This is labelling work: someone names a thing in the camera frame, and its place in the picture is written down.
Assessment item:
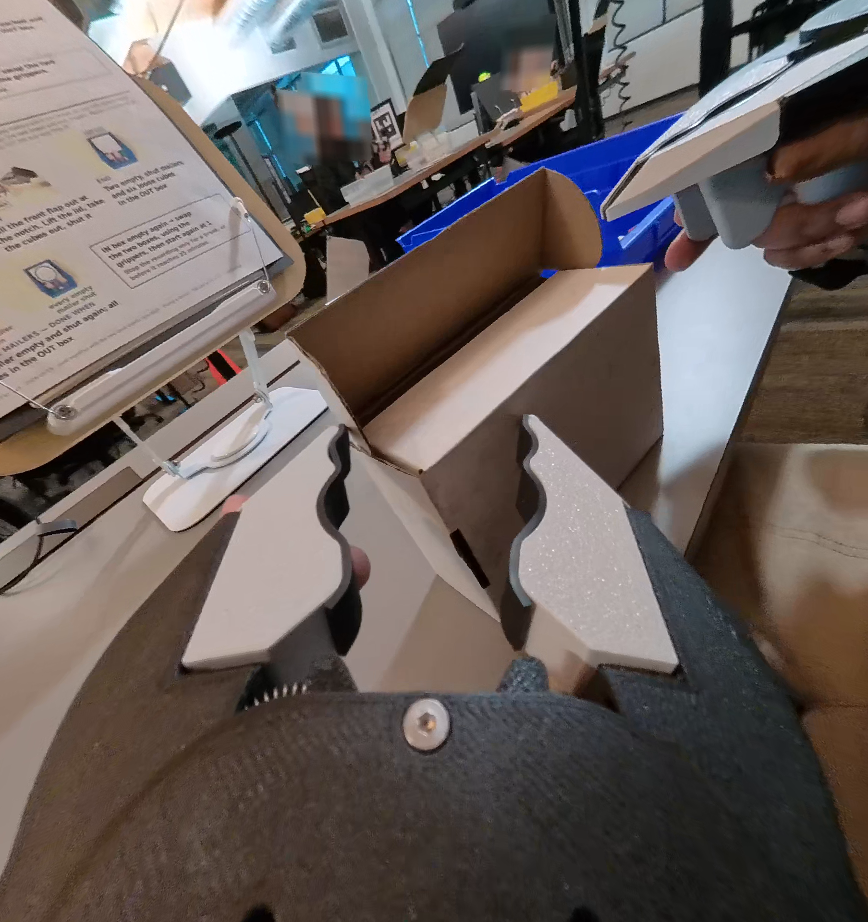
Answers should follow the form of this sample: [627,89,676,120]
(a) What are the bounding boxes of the person's right hand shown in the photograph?
[664,115,868,273]

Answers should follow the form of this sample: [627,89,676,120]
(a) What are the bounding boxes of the white cardboard mailer box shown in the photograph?
[286,167,665,694]

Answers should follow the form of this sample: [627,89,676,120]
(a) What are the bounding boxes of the grey desk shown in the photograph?
[0,238,795,728]

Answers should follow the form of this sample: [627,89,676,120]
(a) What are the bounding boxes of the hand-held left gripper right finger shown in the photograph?
[501,414,681,694]

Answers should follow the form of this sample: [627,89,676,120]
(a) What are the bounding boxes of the person's beige trouser leg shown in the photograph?
[693,443,868,922]

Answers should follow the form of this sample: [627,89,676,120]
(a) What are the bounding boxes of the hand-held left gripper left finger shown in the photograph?
[182,424,368,671]

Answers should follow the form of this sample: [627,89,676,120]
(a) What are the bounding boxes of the black cable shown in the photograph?
[0,519,79,606]

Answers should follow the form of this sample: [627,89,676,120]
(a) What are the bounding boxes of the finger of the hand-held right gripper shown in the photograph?
[599,97,782,222]
[641,29,868,163]

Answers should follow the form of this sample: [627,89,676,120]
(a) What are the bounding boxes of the blue plastic bin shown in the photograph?
[396,111,687,278]

